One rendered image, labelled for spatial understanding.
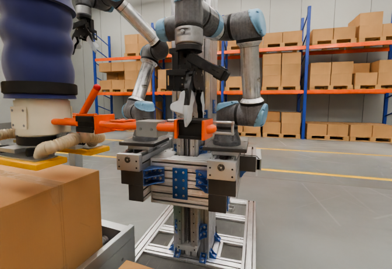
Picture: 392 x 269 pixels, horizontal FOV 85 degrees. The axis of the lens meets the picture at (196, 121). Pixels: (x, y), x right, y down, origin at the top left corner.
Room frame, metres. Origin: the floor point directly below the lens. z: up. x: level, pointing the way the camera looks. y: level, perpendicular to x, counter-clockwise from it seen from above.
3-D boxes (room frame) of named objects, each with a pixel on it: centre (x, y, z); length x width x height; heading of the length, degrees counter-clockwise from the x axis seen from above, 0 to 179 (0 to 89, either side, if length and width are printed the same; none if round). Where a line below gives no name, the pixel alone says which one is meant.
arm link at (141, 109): (1.29, 0.31, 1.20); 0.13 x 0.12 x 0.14; 45
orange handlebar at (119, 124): (0.83, 0.34, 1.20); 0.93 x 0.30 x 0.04; 69
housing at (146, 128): (0.62, 0.13, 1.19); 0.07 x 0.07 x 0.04; 69
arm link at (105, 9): (1.25, 0.51, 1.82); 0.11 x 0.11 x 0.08; 45
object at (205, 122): (0.57, 0.01, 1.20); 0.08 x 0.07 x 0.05; 69
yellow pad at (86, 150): (0.88, 0.53, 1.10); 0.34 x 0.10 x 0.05; 69
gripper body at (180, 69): (0.59, 0.03, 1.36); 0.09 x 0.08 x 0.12; 68
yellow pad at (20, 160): (0.70, 0.60, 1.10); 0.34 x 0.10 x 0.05; 69
